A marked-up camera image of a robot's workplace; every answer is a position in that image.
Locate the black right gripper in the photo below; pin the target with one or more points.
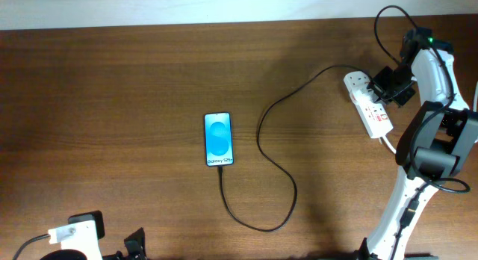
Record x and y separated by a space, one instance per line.
376 87

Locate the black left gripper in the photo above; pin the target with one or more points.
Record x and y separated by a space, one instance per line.
136 247

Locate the blue Galaxy smartphone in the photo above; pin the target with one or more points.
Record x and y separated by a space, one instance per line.
218 139

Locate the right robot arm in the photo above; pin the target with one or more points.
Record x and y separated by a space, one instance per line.
434 147

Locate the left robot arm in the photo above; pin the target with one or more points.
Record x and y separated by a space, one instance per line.
74 254

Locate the white charger plug adapter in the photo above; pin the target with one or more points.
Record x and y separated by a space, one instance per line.
362 94

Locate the white power strip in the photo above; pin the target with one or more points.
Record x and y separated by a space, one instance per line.
373 115

